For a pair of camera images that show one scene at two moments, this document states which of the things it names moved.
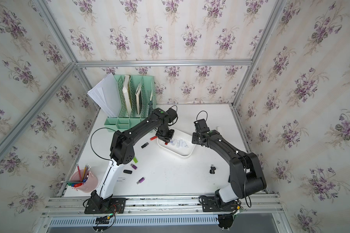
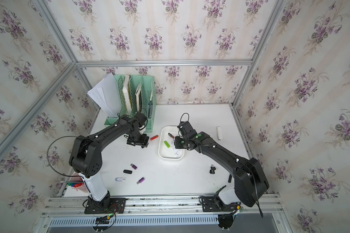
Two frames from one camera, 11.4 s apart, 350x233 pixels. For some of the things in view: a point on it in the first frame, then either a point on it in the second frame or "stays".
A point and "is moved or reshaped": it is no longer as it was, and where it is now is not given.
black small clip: [212, 170] stays
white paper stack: [107, 93] stays
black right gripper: [193, 140] -> [176, 142]
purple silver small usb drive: [133, 166] stays
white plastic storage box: [181, 143] is moved or reshaped
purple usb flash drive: [140, 180] stays
